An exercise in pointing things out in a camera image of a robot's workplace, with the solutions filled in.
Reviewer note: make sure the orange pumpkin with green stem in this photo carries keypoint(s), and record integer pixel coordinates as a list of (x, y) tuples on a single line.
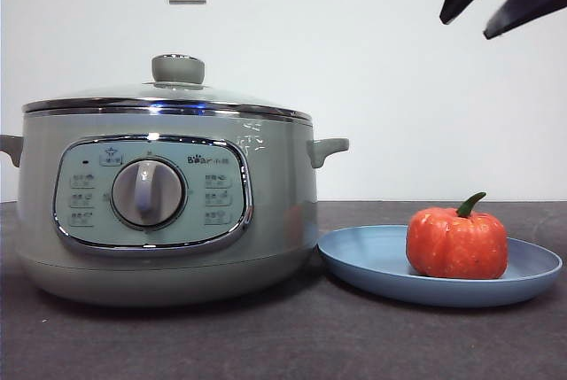
[(456, 247)]

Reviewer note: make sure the glass lid with green knob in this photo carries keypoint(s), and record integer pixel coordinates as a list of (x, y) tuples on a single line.
[(178, 71)]

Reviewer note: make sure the pale green electric steamer pot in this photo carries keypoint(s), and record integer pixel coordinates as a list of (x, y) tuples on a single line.
[(274, 211)]

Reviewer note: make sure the blue round plate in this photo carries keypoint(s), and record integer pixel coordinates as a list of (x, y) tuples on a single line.
[(363, 256)]

